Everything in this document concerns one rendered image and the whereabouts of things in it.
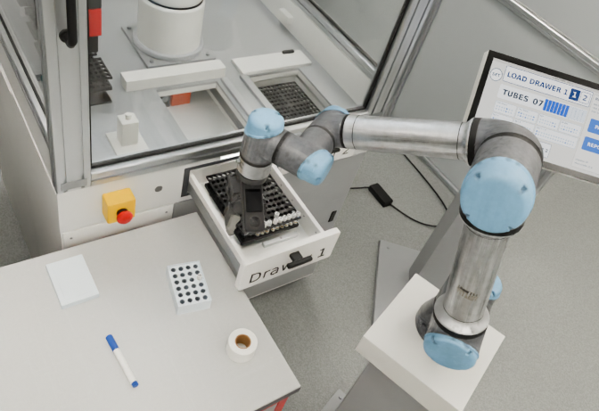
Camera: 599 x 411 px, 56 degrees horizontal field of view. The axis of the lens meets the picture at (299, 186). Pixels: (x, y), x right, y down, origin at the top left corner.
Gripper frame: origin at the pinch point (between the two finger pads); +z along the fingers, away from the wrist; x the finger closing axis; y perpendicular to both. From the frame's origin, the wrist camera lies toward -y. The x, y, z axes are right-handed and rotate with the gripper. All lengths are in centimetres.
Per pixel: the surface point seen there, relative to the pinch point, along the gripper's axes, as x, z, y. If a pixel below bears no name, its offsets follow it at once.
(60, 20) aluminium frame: 38, -45, 17
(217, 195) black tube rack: 1.3, 4.6, 16.7
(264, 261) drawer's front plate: -5.0, 2.5, -7.2
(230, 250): 1.1, 6.8, 0.3
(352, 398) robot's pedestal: -37, 49, -27
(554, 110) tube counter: -109, -17, 27
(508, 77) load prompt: -95, -21, 38
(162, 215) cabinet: 13.9, 18.4, 22.6
